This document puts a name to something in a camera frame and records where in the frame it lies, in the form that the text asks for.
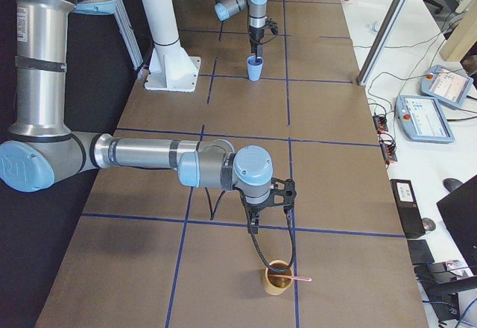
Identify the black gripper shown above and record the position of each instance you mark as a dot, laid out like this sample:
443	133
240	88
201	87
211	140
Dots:
253	206
256	35

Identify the blue ribbed paper cup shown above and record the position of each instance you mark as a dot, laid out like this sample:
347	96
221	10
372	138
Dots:
254	67

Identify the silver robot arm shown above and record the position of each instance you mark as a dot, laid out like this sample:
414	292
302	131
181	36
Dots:
257	19
88	99

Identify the white paper cup on side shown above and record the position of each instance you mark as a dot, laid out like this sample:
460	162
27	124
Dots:
375	26

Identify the pink chopstick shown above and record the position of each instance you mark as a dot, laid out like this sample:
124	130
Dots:
291	277

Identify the white mounting pillar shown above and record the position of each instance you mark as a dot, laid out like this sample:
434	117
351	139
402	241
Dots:
171	68

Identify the brown paper table cover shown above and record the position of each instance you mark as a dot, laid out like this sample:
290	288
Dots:
146	254

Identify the orange black adapter far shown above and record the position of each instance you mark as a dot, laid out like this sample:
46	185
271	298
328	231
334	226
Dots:
380	122

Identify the orange black adapter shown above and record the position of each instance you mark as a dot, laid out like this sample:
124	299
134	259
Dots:
388	149
380	122

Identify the orange black adapter near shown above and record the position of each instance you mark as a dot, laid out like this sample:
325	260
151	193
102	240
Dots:
388	149

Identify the black power box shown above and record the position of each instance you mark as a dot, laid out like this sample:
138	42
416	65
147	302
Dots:
407	208

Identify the near teach pendant tablet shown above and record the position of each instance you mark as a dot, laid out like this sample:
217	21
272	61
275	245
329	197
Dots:
422	119

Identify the teach pendant tablet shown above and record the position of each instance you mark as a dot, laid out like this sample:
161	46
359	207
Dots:
449	87
422	119

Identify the far teach pendant tablet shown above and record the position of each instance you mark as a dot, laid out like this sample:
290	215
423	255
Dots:
449	87

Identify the black computer mouse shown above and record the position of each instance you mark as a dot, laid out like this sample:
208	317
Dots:
451	184

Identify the black monitor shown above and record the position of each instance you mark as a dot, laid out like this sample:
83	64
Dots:
458	211

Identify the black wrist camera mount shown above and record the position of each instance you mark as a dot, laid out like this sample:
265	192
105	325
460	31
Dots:
282	193
272	26

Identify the aluminium frame post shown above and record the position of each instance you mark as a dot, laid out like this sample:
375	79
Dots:
380	41

